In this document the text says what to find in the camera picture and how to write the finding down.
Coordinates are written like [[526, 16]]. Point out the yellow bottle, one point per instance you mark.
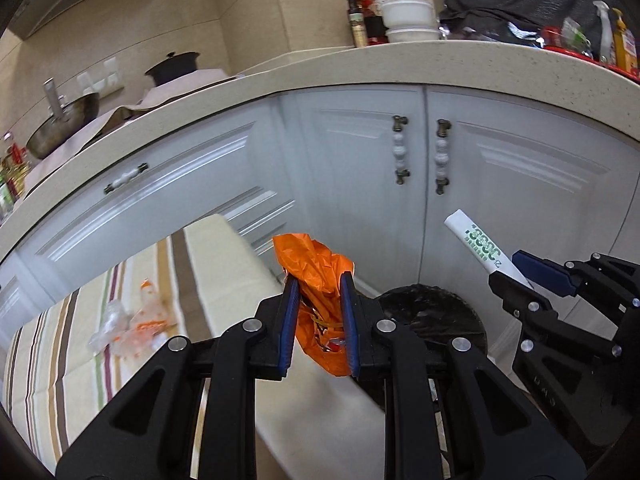
[[625, 45]]

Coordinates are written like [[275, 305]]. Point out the white spray bottle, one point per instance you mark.
[[605, 35]]

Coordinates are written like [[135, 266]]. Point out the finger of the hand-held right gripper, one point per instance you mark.
[[545, 275], [520, 300]]

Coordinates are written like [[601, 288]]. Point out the orange plastic bag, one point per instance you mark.
[[315, 270]]

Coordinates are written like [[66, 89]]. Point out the striped beige tablecloth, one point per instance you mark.
[[215, 270]]

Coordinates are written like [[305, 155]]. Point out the dark olive oil bottle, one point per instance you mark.
[[357, 25]]

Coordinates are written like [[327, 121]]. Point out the white tube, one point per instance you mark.
[[475, 240]]

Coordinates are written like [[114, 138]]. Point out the red tray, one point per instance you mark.
[[565, 49]]

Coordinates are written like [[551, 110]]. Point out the steel wok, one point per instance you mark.
[[60, 130]]

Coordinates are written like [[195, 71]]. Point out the red food package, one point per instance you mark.
[[375, 27]]

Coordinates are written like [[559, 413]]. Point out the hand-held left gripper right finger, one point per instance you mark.
[[350, 325]]

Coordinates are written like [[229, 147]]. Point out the black lidded pot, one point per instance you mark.
[[172, 70]]

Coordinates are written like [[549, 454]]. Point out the green and white packet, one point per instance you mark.
[[575, 35]]

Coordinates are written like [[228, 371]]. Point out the speckled beige kitchen countertop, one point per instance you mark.
[[350, 67]]

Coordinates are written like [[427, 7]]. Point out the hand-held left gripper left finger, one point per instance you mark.
[[287, 320]]

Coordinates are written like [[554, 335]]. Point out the group of condiment bottles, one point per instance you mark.
[[12, 175]]

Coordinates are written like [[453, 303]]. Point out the round bin with black bag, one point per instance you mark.
[[435, 310]]

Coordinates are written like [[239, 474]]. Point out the beige stove cover cloth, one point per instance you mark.
[[190, 85]]

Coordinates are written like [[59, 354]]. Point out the white cabinet door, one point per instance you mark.
[[525, 175], [350, 170]]

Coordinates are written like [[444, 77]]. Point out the white drawer front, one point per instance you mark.
[[200, 165]]

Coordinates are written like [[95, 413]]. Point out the clear plastic wrapper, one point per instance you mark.
[[110, 327]]

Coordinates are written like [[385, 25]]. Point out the white lidded bowl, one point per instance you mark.
[[412, 35], [407, 12]]

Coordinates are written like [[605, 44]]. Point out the clear wrapper with orange print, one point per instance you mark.
[[147, 320]]

